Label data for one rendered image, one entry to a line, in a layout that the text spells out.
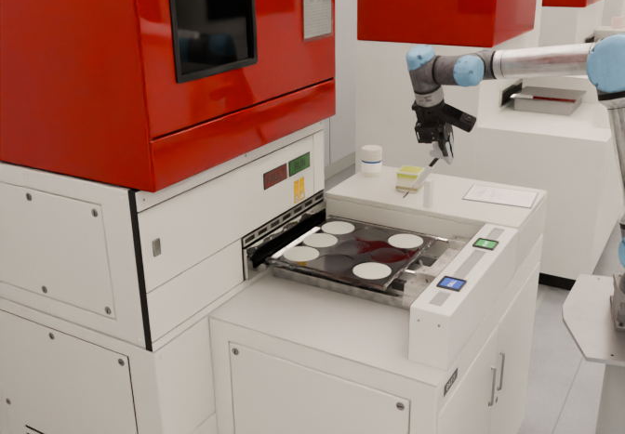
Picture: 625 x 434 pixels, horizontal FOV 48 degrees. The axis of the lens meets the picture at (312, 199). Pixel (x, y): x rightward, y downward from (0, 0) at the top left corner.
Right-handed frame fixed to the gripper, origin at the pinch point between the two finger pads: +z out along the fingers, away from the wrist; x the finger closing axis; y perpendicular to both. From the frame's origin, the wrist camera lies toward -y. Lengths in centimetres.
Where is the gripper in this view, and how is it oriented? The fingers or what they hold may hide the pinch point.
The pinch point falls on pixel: (451, 160)
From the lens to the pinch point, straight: 201.5
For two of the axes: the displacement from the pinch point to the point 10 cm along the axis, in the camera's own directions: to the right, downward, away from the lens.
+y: -8.7, -0.2, 4.9
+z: 3.0, 7.6, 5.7
